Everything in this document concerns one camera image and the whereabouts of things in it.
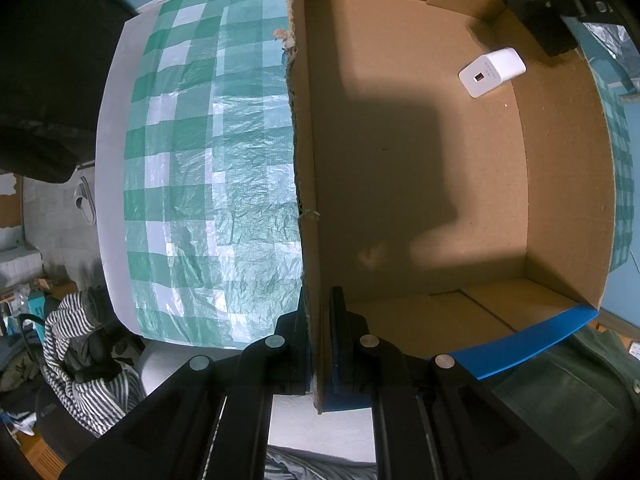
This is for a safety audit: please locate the silver foil bag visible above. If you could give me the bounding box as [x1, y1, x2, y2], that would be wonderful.
[525, 0, 640, 96]

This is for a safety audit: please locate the cardboard box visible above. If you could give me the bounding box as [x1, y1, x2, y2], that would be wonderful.
[282, 0, 616, 413]

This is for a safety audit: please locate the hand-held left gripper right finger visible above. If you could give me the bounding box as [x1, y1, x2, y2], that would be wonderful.
[327, 286, 581, 480]

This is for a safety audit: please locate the green checked plastic tablecloth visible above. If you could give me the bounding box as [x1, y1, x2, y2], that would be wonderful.
[122, 0, 633, 351]

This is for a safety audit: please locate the white slipper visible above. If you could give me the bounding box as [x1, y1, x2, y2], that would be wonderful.
[74, 177, 100, 226]

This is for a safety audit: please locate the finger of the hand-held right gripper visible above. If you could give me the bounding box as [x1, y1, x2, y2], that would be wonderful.
[496, 0, 577, 58]

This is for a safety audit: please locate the dark cloth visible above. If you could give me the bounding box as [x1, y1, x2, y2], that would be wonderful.
[0, 0, 138, 183]

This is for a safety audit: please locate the olive green garment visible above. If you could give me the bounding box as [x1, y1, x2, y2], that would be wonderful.
[492, 327, 640, 480]

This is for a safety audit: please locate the grey bedding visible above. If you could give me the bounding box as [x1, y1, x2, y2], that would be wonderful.
[265, 447, 378, 480]

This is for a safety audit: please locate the striped black white cloth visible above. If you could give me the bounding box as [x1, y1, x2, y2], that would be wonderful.
[42, 287, 146, 436]

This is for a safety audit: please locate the teal carton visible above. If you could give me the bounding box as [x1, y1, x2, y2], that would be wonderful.
[24, 289, 52, 313]

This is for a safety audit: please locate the white charger cube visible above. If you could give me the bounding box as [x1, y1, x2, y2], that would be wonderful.
[458, 47, 527, 99]

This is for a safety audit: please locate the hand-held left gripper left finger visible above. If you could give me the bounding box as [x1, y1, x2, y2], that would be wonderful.
[60, 301, 314, 480]

